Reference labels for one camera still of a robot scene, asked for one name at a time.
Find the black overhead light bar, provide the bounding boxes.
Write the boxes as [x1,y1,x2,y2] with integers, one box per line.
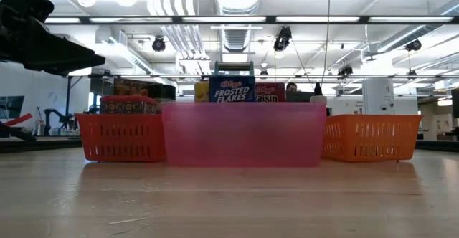
[44,14,459,26]

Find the sprinkles jar purple label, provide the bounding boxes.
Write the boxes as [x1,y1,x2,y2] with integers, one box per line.
[148,83,177,102]

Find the blue metal post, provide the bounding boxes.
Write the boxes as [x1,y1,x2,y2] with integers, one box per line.
[65,76,72,124]

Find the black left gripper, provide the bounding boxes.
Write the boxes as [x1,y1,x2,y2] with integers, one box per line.
[0,0,107,77]

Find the red plastic basket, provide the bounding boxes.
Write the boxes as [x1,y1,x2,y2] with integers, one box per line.
[75,113,167,163]

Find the white background machine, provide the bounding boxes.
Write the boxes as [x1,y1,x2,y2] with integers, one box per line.
[361,78,396,115]

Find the dark wall screen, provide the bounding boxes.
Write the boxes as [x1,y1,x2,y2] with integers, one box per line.
[0,95,25,120]

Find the black metal table frame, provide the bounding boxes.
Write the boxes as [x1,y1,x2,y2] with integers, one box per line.
[0,136,459,153]

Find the blue cereal box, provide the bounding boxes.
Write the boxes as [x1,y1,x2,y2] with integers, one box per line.
[209,75,257,103]

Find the orange snack bag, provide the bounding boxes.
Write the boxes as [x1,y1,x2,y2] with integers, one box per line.
[113,78,156,97]

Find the orange plastic basket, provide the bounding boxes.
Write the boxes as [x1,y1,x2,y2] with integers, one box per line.
[321,114,423,163]

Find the black background cabinet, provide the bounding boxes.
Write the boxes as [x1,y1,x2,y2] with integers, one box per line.
[285,90,315,103]

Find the purple Raisin Bran cereal box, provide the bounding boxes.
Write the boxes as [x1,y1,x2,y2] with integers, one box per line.
[255,82,287,103]

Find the teal mesh basket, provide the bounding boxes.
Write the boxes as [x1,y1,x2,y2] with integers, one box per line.
[214,60,255,77]

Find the black clamp red handle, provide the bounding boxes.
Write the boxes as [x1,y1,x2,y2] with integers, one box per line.
[0,112,37,143]

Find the pink translucent plastic bin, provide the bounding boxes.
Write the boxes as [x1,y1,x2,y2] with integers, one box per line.
[161,101,327,168]

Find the black food colouring bottle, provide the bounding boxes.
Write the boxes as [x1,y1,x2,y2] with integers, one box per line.
[310,82,328,116]

